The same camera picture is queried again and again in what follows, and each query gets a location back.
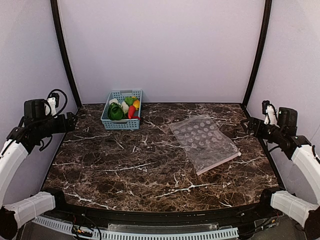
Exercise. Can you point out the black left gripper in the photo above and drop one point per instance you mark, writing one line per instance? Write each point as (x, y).
(66, 121)

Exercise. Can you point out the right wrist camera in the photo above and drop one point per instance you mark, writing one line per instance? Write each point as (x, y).
(270, 113)

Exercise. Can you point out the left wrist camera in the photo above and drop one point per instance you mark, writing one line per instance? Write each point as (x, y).
(53, 100)

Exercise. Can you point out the white slotted cable duct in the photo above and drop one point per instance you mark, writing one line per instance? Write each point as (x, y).
(136, 232)

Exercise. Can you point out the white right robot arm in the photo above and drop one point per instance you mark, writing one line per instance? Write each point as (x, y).
(280, 128)

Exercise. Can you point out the green leafy vegetable toy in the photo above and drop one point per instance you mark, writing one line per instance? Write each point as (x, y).
(130, 100)

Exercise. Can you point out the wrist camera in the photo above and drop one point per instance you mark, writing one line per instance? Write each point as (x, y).
(53, 100)
(270, 113)

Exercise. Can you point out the white garlic toy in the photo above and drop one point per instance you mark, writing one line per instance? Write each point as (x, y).
(114, 101)

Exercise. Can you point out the black front table rail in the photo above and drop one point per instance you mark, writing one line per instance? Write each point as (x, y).
(230, 216)

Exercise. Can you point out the light blue plastic basket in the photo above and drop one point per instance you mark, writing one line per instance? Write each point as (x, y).
(123, 124)

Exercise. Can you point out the red chili pepper toy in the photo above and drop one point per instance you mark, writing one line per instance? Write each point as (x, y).
(131, 113)

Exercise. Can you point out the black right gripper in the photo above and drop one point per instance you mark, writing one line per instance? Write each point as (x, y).
(252, 126)

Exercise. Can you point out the green bok choy toy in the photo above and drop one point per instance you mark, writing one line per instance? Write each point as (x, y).
(115, 112)

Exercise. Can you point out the clear zip top bag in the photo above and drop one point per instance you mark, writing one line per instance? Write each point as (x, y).
(203, 142)

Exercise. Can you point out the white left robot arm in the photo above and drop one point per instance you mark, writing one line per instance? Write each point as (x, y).
(40, 121)

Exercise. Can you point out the black left corner post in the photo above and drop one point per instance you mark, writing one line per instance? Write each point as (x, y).
(63, 52)

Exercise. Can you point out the black corner post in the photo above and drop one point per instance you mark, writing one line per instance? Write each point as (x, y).
(259, 52)
(63, 52)

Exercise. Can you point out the black right corner post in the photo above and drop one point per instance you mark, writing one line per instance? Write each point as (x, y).
(259, 52)

